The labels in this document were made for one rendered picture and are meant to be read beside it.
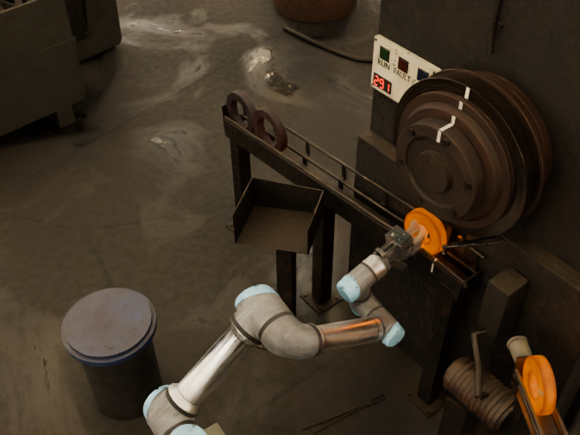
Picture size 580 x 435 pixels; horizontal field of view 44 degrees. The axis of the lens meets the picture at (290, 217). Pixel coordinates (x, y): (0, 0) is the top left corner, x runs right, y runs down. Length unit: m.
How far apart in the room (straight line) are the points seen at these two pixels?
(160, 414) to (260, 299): 0.44
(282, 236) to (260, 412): 0.69
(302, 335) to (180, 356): 1.07
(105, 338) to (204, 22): 2.94
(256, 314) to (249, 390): 0.88
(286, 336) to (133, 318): 0.76
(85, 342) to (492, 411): 1.30
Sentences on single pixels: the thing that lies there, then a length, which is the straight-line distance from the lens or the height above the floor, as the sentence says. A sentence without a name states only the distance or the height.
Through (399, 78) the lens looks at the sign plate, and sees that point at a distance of 2.25.
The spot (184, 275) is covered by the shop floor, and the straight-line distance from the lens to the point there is 3.19.
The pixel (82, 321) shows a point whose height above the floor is 0.43.
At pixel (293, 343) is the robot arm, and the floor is 0.81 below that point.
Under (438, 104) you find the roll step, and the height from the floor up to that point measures 1.27.
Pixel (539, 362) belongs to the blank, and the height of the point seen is 0.78.
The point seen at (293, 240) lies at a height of 0.60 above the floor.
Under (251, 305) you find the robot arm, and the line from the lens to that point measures 1.97.
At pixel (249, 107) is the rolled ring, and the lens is 2.85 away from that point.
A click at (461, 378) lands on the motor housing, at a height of 0.52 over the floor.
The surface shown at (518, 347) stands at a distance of 2.14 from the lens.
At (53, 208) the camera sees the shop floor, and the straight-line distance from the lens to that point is 3.65.
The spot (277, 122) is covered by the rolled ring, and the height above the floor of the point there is 0.75.
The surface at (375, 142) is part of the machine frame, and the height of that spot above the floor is 0.87.
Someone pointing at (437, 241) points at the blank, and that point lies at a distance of 2.27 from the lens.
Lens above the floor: 2.35
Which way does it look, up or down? 44 degrees down
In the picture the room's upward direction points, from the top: 1 degrees counter-clockwise
